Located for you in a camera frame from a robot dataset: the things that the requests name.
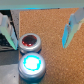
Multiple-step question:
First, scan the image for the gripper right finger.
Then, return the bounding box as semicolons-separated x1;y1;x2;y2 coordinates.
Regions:
62;7;84;49

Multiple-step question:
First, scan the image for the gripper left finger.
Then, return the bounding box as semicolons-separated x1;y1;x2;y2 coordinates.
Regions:
0;13;19;51

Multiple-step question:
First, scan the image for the red button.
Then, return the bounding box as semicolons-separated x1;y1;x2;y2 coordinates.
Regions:
18;32;43;55

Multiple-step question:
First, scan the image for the blue button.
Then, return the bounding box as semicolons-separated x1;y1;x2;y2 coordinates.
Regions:
18;52;45;83

